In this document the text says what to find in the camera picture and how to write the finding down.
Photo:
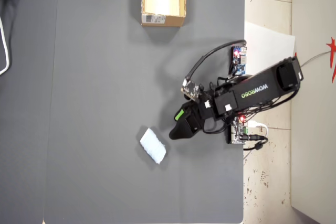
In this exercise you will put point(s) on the white folded cloth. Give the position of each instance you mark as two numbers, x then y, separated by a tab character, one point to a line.
153	145

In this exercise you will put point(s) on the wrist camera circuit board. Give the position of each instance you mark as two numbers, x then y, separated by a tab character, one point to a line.
191	90

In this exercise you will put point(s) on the black WOWROBO robot arm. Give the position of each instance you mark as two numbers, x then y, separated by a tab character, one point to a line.
258	90

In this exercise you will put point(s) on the white curved object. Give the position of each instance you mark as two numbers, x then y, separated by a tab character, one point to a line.
5	56

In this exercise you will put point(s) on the large grey textured mat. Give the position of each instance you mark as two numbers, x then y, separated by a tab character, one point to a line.
131	119

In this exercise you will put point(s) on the motor controller board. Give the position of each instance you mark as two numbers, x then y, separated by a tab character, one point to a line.
237	132

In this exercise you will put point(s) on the white paper sheet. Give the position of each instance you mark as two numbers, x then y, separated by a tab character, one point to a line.
267	48

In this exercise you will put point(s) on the dark grey mat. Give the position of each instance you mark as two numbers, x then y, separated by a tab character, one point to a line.
26	116

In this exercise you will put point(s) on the blue circuit board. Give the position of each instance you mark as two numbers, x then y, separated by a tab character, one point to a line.
237	61

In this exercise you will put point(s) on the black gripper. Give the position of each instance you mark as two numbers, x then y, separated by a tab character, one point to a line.
203	111

